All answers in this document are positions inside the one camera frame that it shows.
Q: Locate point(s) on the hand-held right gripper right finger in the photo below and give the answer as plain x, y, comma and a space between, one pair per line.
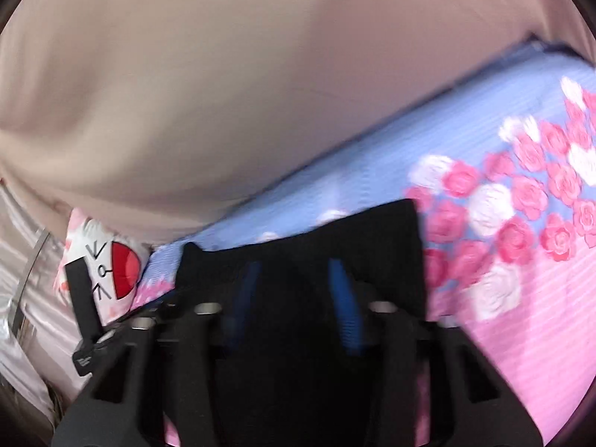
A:
347, 307

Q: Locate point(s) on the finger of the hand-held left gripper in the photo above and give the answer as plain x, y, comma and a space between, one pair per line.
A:
84, 295

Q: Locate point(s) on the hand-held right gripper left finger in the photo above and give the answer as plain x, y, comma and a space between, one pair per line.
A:
244, 298

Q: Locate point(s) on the black pants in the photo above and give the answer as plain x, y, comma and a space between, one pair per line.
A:
302, 242

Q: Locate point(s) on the bunny face pillow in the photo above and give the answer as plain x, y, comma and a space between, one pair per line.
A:
116, 265

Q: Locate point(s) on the silver satin cloth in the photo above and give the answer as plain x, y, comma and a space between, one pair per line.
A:
23, 316

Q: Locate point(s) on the pink floral blanket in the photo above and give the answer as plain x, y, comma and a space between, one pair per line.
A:
512, 298

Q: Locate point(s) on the beige curtain cloth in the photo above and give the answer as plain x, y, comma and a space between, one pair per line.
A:
233, 93

